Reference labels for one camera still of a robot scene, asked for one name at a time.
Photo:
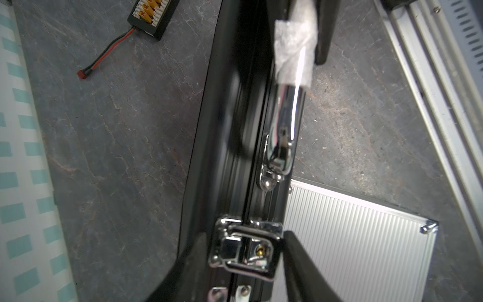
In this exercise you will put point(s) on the black poker set case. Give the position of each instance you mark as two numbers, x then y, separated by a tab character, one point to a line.
243	155

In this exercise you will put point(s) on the black charging connector board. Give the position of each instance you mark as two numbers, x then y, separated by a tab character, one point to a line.
152	16

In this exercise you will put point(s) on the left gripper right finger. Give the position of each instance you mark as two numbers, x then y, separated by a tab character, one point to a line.
304	282

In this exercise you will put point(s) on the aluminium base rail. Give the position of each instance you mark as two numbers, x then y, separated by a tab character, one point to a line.
439	47

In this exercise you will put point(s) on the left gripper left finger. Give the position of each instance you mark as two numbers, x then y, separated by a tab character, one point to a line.
186	281

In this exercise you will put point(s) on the silver poker set case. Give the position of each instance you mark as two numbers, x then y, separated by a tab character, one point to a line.
366	250

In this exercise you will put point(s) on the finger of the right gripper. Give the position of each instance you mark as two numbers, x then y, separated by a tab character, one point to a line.
327	13

